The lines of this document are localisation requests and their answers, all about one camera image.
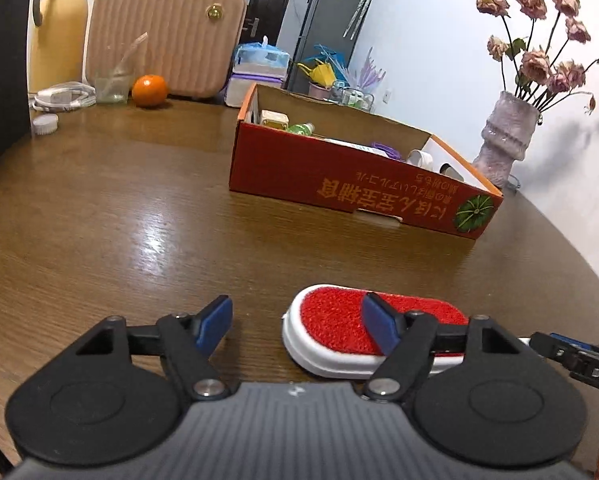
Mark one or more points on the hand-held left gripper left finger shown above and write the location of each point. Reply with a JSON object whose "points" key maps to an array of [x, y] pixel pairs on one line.
{"points": [[214, 322]]}

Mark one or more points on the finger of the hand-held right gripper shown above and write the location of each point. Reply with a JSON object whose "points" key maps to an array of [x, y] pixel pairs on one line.
{"points": [[554, 345]]}

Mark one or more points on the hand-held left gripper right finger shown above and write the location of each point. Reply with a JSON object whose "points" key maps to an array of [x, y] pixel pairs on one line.
{"points": [[379, 322]]}

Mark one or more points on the red and white lint brush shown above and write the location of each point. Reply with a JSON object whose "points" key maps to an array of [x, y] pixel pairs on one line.
{"points": [[334, 327]]}

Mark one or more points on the orange cardboard box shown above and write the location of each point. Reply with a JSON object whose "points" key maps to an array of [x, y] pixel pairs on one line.
{"points": [[349, 185]]}

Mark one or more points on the grey tape roll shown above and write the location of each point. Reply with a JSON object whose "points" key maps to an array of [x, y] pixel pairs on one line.
{"points": [[452, 171]]}

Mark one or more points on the white tape roll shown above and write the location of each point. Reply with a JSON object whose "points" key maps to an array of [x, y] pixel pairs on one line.
{"points": [[420, 157]]}

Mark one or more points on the white flat packet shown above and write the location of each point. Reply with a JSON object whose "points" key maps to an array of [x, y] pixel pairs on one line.
{"points": [[349, 145]]}

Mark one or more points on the green plastic bottle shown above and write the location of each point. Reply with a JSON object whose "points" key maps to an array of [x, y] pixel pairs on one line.
{"points": [[302, 128]]}

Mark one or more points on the cream square jar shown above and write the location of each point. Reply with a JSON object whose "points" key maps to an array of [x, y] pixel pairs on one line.
{"points": [[274, 120]]}

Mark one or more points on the pale pink textured vase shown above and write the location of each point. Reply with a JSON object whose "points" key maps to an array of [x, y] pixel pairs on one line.
{"points": [[507, 135]]}

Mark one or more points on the clear glass jars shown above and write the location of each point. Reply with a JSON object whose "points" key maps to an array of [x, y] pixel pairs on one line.
{"points": [[354, 97]]}

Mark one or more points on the pink cup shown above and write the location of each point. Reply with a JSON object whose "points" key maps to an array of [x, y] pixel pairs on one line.
{"points": [[319, 90]]}

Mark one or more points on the orange fruit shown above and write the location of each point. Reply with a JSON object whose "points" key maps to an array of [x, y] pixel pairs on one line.
{"points": [[150, 91]]}

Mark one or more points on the clear glass with straw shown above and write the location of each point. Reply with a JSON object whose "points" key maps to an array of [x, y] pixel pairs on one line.
{"points": [[113, 85]]}

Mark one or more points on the white round lid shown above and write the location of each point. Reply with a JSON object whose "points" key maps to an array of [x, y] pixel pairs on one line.
{"points": [[45, 124]]}

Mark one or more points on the pink ribbed suitcase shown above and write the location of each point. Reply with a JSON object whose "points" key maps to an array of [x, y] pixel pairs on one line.
{"points": [[174, 35]]}

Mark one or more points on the dried pink flower bouquet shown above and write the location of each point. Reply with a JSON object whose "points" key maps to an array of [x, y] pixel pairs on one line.
{"points": [[539, 55]]}

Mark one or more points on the grey refrigerator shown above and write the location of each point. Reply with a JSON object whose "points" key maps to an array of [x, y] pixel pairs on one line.
{"points": [[324, 25]]}

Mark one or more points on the yellow thermos jug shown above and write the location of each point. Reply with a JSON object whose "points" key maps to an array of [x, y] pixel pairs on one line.
{"points": [[59, 30]]}

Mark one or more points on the black paper bag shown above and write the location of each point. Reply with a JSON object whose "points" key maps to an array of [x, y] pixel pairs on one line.
{"points": [[1, 60]]}

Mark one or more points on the white wall socket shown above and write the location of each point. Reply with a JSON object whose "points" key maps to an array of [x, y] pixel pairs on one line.
{"points": [[390, 95]]}

